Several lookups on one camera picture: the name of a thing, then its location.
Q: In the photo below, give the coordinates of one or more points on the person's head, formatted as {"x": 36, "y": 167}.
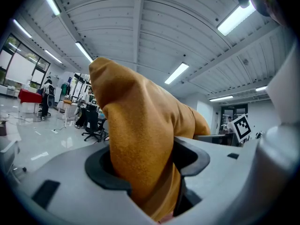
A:
{"x": 267, "y": 1}

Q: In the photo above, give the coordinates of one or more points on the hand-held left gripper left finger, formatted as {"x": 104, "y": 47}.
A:
{"x": 70, "y": 184}

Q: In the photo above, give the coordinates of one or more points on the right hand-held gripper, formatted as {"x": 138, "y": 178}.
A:
{"x": 241, "y": 128}

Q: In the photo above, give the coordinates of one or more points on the orange fabric pillow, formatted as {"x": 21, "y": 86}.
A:
{"x": 140, "y": 125}

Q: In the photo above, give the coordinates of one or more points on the red table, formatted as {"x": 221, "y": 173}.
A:
{"x": 29, "y": 95}

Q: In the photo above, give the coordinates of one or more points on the dark glass door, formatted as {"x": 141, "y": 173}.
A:
{"x": 236, "y": 110}

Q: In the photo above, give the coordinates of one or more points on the white cart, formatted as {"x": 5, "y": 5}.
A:
{"x": 70, "y": 111}

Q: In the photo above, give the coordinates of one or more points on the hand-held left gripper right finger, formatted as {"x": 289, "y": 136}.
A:
{"x": 218, "y": 177}

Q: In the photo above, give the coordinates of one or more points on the black high-back office chair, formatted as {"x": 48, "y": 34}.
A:
{"x": 92, "y": 121}

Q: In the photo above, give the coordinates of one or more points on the white power strip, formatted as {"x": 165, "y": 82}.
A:
{"x": 54, "y": 131}

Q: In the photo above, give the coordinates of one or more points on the ceiling light strip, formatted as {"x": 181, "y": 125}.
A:
{"x": 49, "y": 0}
{"x": 177, "y": 73}
{"x": 22, "y": 28}
{"x": 221, "y": 98}
{"x": 261, "y": 88}
{"x": 53, "y": 56}
{"x": 235, "y": 17}
{"x": 84, "y": 52}

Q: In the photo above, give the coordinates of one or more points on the large dark-framed window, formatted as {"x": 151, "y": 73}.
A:
{"x": 14, "y": 43}

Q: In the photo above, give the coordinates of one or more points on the clothes rack with green garment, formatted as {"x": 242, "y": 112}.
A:
{"x": 63, "y": 88}

